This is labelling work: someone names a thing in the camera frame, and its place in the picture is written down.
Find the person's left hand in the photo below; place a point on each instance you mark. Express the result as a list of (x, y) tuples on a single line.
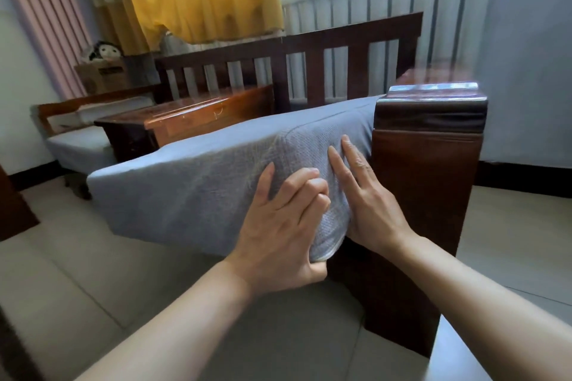
[(277, 242)]

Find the grey seat cushion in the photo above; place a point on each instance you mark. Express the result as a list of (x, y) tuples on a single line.
[(178, 184), (80, 148)]

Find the brown box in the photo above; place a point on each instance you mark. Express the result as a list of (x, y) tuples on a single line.
[(103, 77)]

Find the white radiator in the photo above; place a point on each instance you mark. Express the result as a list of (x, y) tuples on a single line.
[(402, 5)]

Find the dark wooden sofa with console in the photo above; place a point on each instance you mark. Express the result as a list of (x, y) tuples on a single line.
[(424, 180)]

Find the person's right forearm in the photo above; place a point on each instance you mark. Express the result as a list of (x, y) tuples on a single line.
[(482, 305)]

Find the long dark wooden sofa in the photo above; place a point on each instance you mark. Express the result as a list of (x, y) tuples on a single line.
[(13, 211)]

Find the person's left forearm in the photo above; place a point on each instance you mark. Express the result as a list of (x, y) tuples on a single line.
[(178, 336)]

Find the person's right hand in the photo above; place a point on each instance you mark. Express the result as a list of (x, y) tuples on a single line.
[(375, 215)]

